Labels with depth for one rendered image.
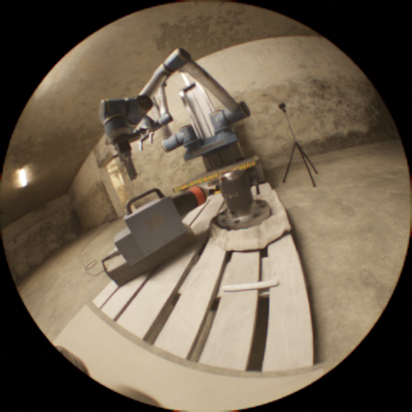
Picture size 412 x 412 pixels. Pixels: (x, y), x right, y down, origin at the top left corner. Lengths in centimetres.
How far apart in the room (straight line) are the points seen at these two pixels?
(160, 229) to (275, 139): 272
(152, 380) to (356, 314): 62
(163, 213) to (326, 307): 66
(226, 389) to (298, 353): 22
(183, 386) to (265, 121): 321
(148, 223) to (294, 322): 54
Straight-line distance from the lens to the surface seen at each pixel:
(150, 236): 55
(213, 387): 47
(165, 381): 53
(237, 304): 37
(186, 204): 61
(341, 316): 51
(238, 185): 58
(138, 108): 74
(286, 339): 32
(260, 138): 293
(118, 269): 67
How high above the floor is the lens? 46
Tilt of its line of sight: 16 degrees down
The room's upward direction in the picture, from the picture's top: 22 degrees counter-clockwise
